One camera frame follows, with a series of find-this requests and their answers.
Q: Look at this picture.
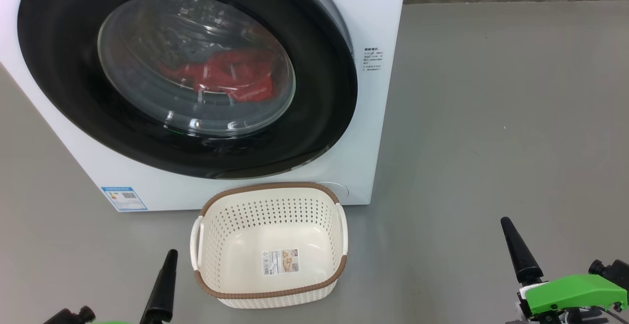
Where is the round white filter cover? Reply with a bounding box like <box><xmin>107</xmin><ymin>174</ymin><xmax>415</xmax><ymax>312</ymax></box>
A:
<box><xmin>314</xmin><ymin>182</ymin><xmax>349</xmax><ymax>202</ymax></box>

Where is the white printed label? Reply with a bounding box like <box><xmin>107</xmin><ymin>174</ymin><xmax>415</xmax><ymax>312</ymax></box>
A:
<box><xmin>262</xmin><ymin>249</ymin><xmax>300</xmax><ymax>275</ymax></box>

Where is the blue energy label sticker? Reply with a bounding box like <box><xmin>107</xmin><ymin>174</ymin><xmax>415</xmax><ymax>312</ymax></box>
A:
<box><xmin>101</xmin><ymin>186</ymin><xmax>148</xmax><ymax>212</ymax></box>

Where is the red garment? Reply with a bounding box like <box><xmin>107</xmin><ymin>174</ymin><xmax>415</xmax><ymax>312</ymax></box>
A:
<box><xmin>158</xmin><ymin>49</ymin><xmax>275</xmax><ymax>103</ymax></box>

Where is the white washing machine body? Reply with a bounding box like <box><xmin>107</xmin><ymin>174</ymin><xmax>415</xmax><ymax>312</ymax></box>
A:
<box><xmin>0</xmin><ymin>0</ymin><xmax>408</xmax><ymax>212</ymax></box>

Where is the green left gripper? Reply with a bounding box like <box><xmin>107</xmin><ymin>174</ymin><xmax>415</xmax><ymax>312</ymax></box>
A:
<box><xmin>91</xmin><ymin>249</ymin><xmax>178</xmax><ymax>324</ymax></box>

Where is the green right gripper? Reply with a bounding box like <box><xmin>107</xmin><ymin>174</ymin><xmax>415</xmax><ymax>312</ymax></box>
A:
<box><xmin>500</xmin><ymin>217</ymin><xmax>629</xmax><ymax>324</ymax></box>

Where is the cream perforated laundry basket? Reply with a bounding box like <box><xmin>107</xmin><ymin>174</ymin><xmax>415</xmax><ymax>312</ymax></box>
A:
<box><xmin>190</xmin><ymin>182</ymin><xmax>349</xmax><ymax>310</ymax></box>

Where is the dark washing machine door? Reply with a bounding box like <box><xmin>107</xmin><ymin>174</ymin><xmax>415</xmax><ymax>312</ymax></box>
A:
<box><xmin>17</xmin><ymin>0</ymin><xmax>358</xmax><ymax>179</ymax></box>

